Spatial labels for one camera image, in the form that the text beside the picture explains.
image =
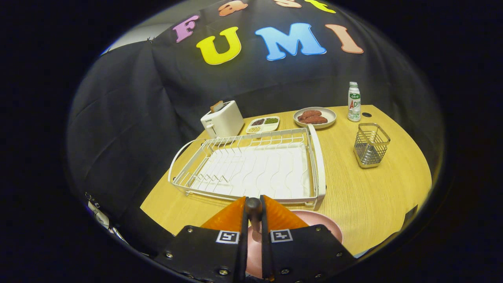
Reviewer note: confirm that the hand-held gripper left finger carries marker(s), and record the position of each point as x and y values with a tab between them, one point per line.
204	251

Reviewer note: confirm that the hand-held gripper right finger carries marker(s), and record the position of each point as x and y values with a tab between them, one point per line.
306	251

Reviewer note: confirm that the pink plate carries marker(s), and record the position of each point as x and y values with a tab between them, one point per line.
318	219

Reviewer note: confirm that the beige plate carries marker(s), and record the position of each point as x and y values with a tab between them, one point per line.
330	116

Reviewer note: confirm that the dark bag with white label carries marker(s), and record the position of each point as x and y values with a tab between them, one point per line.
98	210

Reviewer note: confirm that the white divided tray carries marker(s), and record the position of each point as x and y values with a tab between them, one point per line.
271	127

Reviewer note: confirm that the pile of white rice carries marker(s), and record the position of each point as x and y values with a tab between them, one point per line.
268	127

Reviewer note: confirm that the white toaster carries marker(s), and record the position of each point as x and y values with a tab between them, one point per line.
226	122

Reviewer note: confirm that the long red meat patty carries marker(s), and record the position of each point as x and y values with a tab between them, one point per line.
316	120

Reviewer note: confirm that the pile of yellow soybeans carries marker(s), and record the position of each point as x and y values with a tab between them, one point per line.
254	129

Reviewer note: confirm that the pile of green beans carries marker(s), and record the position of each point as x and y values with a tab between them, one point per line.
271	120

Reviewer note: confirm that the short red meat patty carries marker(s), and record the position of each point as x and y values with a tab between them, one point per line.
308	114

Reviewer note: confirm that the pile of dark seeds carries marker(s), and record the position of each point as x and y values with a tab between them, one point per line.
258	122

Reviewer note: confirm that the toast slice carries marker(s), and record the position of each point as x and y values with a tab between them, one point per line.
217	106

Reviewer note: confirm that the black backdrop cloth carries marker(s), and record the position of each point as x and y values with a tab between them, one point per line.
137	118

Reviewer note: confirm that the white drink bottle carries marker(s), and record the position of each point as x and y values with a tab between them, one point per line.
354	104

